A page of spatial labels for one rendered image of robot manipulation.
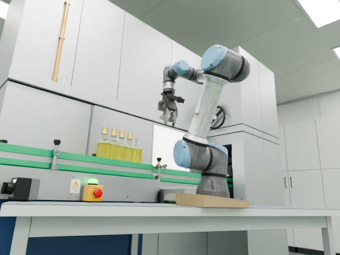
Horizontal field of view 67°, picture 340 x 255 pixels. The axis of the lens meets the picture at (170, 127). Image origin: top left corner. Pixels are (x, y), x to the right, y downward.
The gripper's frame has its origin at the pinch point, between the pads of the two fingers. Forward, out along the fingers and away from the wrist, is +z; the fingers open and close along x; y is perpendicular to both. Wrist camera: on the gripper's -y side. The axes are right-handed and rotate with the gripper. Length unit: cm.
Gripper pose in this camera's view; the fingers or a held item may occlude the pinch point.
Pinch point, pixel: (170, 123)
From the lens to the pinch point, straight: 143.4
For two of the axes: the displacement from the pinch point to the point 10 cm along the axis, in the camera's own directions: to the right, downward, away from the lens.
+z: -0.3, 9.6, -2.7
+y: -7.0, 1.7, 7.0
